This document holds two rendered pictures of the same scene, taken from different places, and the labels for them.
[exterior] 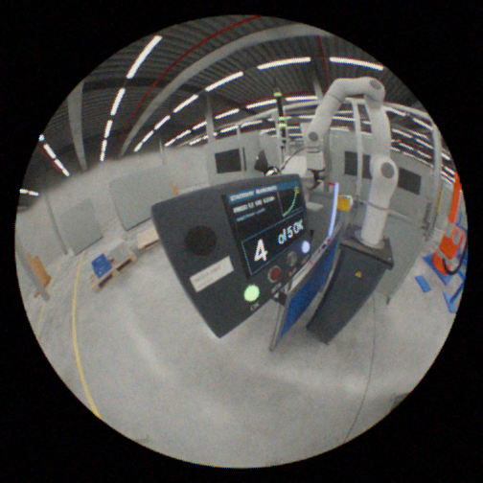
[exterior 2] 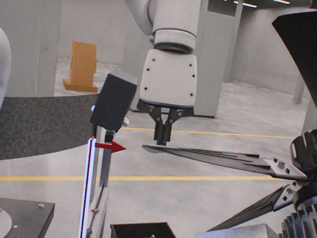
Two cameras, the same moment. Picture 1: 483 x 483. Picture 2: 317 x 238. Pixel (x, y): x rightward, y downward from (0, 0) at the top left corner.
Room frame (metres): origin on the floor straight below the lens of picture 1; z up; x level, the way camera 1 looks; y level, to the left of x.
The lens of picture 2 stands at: (1.03, -0.96, 1.36)
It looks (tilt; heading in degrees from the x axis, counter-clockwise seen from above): 12 degrees down; 122
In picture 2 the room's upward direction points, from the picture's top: 9 degrees clockwise
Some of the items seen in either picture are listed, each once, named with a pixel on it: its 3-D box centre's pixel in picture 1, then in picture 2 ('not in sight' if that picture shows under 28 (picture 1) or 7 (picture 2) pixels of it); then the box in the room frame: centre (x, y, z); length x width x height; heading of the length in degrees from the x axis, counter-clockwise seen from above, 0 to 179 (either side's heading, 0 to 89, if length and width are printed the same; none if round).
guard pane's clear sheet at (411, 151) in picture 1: (320, 146); not in sight; (1.35, -0.93, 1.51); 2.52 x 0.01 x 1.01; 37
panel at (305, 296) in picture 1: (312, 288); not in sight; (0.57, -0.49, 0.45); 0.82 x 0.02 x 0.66; 127
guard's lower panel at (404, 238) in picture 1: (316, 231); not in sight; (1.35, -0.93, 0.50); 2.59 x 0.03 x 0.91; 37
